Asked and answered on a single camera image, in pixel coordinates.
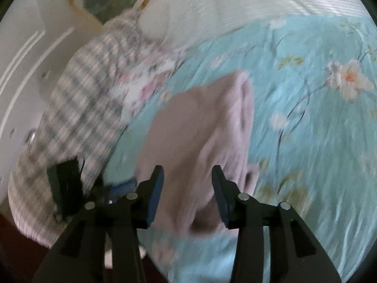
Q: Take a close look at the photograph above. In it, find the light blue floral bedsheet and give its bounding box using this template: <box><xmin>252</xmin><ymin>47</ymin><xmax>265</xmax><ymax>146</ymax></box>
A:
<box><xmin>103</xmin><ymin>15</ymin><xmax>377</xmax><ymax>283</ymax></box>

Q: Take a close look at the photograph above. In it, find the pink knit sweater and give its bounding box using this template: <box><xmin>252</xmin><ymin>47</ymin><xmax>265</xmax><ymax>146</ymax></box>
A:
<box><xmin>134</xmin><ymin>70</ymin><xmax>260</xmax><ymax>237</ymax></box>

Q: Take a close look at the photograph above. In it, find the white floral cloth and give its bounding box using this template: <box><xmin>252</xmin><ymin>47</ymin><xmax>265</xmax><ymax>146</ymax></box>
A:
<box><xmin>108</xmin><ymin>50</ymin><xmax>187</xmax><ymax>119</ymax></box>

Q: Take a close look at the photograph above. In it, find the plaid blanket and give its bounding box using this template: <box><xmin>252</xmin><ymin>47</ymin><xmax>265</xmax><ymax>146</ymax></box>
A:
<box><xmin>8</xmin><ymin>8</ymin><xmax>177</xmax><ymax>246</ymax></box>

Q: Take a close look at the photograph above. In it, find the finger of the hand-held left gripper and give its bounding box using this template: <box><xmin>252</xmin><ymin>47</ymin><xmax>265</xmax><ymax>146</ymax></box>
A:
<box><xmin>98</xmin><ymin>178</ymin><xmax>138</xmax><ymax>204</ymax></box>

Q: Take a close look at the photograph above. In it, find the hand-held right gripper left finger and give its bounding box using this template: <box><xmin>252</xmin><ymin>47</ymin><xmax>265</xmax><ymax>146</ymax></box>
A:
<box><xmin>32</xmin><ymin>165</ymin><xmax>165</xmax><ymax>283</ymax></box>

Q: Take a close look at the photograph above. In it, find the white panelled door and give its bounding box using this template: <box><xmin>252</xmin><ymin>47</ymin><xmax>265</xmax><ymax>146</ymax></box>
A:
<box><xmin>0</xmin><ymin>0</ymin><xmax>104</xmax><ymax>210</ymax></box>

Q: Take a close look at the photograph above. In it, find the white striped quilt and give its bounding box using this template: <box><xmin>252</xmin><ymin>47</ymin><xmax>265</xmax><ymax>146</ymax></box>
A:
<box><xmin>138</xmin><ymin>0</ymin><xmax>370</xmax><ymax>52</ymax></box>

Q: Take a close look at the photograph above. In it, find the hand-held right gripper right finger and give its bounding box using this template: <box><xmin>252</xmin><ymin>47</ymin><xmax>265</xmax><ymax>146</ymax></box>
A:
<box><xmin>211</xmin><ymin>165</ymin><xmax>342</xmax><ymax>283</ymax></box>

